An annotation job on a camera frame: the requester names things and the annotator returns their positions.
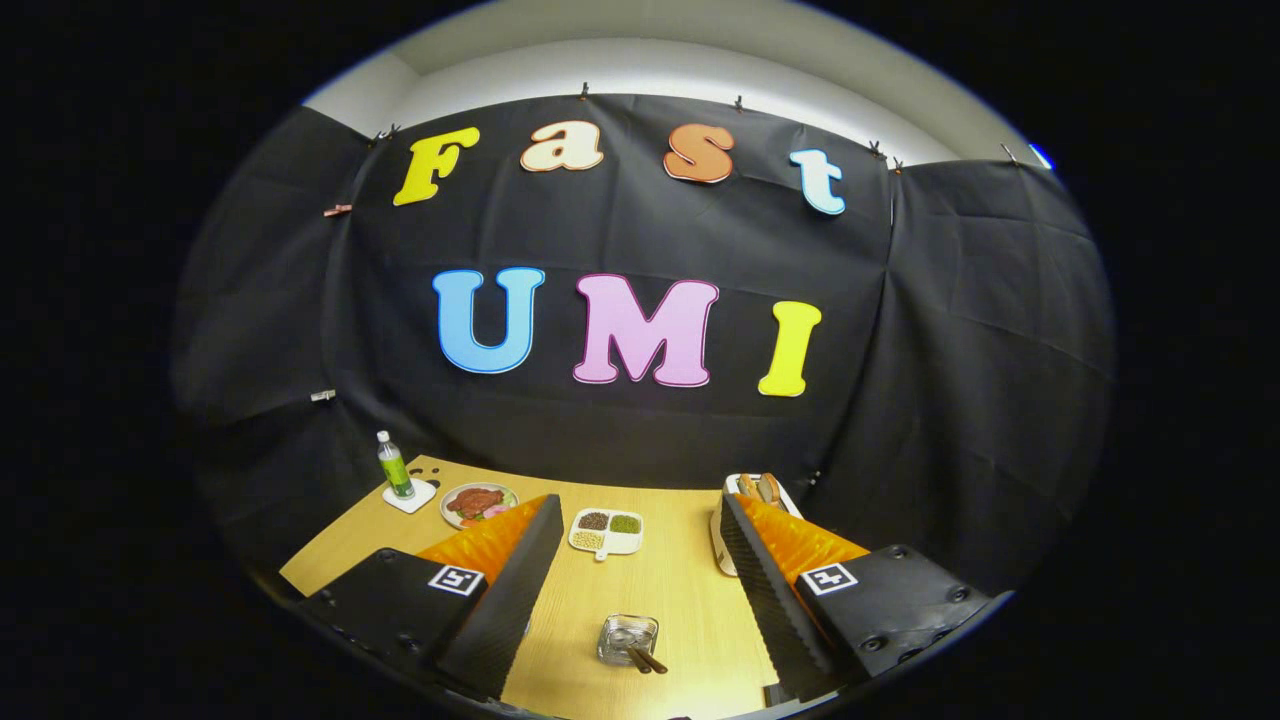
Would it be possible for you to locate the perforated metal basket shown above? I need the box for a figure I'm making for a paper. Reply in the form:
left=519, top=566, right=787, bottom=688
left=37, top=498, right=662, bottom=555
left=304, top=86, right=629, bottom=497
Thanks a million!
left=597, top=614, right=661, bottom=668

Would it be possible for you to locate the plate of food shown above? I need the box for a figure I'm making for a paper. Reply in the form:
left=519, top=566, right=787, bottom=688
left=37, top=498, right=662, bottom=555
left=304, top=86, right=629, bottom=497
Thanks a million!
left=440, top=483, right=520, bottom=530

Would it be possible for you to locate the white divided bean tray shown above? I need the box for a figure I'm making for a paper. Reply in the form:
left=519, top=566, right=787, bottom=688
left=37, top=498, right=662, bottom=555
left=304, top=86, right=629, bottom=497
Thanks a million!
left=568, top=508, right=645, bottom=562

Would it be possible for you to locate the green drink bottle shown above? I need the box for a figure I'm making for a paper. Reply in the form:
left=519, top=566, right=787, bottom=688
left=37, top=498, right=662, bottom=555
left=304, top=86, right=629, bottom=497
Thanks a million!
left=376, top=431, right=415, bottom=500

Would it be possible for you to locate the white toaster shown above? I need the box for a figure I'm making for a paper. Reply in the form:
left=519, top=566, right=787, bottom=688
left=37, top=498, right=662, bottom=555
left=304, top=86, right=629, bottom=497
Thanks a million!
left=709, top=473, right=803, bottom=578

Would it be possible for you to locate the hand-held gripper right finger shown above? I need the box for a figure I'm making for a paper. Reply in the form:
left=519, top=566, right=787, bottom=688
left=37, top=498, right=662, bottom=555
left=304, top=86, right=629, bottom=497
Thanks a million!
left=719, top=492, right=991, bottom=703

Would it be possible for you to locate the white square coaster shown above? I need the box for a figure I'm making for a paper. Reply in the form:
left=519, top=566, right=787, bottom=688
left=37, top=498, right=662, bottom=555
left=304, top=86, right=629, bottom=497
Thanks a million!
left=382, top=478, right=438, bottom=515

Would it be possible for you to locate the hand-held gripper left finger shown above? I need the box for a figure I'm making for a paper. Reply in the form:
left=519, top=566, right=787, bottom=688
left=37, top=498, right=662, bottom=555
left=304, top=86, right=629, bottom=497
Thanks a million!
left=298, top=493, right=566, bottom=702

